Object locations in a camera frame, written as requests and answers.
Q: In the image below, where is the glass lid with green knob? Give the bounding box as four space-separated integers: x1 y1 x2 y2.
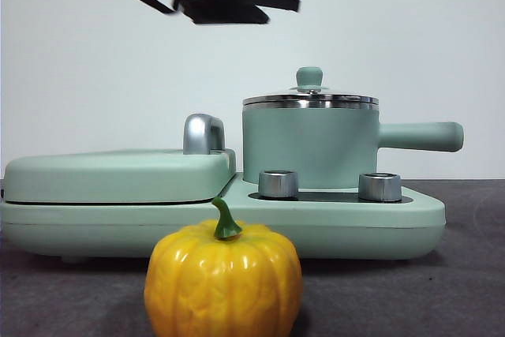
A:
242 67 379 109

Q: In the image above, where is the yellow toy pumpkin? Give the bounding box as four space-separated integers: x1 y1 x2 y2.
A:
144 197 304 337

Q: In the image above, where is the silver control knob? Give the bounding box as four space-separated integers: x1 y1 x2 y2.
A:
357 173 402 202
258 170 300 200

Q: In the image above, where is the green hinged griddle cover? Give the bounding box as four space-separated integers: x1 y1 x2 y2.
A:
3 149 238 206

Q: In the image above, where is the green breakfast machine base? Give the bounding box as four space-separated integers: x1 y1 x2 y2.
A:
0 178 447 265

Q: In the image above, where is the silver cover handle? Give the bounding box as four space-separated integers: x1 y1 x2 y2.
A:
183 114 226 155

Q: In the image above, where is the green pot with long handle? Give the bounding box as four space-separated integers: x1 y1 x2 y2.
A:
241 99 465 192

